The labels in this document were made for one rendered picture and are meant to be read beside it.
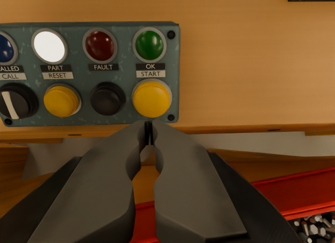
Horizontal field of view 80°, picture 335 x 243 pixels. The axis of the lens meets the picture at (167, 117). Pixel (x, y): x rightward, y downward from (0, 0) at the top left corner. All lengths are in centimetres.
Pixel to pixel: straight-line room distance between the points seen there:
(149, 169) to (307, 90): 21
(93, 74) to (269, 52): 17
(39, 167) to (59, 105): 110
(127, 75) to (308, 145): 125
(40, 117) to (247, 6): 22
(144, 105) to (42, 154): 112
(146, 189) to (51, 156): 98
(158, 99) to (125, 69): 3
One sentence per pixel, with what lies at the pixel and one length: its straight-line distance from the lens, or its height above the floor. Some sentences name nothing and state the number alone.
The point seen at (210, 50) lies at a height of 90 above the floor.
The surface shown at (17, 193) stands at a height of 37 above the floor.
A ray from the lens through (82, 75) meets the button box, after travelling 17.
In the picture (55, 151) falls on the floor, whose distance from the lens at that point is 122.
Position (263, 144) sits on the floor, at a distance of 122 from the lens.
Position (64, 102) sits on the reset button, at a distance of 17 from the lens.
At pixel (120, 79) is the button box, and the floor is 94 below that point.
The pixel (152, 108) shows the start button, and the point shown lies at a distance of 16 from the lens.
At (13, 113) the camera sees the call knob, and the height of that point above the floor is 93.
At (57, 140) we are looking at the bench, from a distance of 116.
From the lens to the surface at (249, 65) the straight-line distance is 22.
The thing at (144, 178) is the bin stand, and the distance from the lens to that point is 29.
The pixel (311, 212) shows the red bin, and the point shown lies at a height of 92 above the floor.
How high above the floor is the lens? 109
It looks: 82 degrees down
